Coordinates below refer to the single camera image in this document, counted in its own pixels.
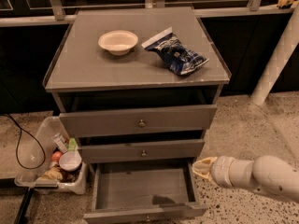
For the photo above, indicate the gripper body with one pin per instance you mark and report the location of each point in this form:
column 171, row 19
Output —
column 221, row 171

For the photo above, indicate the grey drawer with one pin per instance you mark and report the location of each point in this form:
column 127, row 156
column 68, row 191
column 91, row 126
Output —
column 143, row 191
column 138, row 121
column 142, row 151

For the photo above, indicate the green white bottle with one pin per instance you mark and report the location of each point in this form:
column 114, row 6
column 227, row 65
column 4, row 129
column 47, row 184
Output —
column 72, row 144

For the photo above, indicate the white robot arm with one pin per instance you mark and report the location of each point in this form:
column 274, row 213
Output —
column 267, row 176

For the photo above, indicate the metal railing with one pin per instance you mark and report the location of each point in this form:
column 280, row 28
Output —
column 56, row 3

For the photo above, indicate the white diagonal pole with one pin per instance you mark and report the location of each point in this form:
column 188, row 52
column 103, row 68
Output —
column 278, row 60

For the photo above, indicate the blue chip bag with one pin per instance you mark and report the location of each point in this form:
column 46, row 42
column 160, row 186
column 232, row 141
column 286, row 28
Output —
column 176, row 58

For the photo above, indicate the grey middle drawer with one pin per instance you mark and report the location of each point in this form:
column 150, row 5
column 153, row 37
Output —
column 142, row 151

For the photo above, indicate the white paper bowl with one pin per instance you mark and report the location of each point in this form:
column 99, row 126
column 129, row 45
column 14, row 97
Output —
column 118, row 42

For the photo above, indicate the grey bottom drawer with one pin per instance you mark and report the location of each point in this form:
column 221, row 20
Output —
column 143, row 191

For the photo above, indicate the white bowl in bin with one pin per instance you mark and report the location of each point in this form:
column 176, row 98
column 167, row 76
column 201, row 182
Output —
column 70, row 161

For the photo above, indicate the white snack packet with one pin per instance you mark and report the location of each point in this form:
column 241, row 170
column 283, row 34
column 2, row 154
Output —
column 60, row 142

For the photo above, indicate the clear plastic bin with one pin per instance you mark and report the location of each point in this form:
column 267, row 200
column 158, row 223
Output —
column 36, row 160

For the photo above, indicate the grey drawer cabinet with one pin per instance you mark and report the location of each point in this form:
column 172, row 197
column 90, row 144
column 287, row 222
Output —
column 85, row 77

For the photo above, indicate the grey top drawer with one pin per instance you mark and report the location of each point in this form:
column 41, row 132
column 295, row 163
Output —
column 138, row 121

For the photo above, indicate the yellow object on ledge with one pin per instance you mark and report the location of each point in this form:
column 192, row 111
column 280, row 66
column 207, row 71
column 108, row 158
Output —
column 286, row 3

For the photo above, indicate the red apple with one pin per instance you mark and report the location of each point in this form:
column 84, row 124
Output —
column 56, row 156

